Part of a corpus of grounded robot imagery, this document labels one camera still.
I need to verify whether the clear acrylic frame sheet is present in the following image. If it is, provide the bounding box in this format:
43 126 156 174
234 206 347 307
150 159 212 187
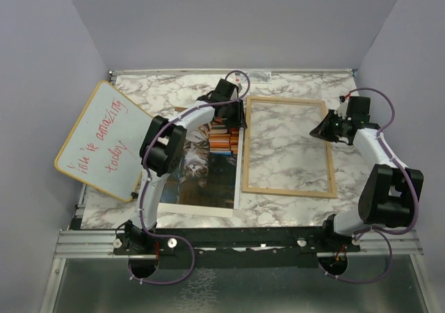
247 101 331 193

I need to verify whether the light wooden picture frame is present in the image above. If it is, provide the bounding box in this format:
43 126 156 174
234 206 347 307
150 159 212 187
241 95 338 199

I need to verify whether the cat and books photo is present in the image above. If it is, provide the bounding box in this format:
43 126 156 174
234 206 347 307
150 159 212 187
158 118 244 210

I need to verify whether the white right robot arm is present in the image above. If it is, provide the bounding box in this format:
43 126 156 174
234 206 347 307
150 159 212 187
309 95 424 251

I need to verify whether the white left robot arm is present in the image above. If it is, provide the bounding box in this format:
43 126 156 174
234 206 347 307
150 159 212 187
113 77 251 255

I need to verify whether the white sticker label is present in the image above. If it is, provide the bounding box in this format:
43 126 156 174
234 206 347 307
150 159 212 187
233 70 272 84

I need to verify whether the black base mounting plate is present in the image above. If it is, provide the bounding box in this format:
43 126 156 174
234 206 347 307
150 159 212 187
113 225 360 269

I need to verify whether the yellow-rimmed whiteboard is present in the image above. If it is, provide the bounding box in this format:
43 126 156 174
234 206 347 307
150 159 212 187
54 81 152 202

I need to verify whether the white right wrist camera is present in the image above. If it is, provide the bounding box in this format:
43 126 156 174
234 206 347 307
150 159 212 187
334 101 348 119

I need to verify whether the aluminium back rail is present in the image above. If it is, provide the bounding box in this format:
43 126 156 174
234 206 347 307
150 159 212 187
108 68 353 77

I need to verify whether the aluminium rail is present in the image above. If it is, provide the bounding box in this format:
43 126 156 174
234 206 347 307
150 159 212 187
108 68 353 77
54 230 423 259

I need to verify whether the aluminium front rail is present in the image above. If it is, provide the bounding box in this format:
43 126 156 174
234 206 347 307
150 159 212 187
54 230 423 259

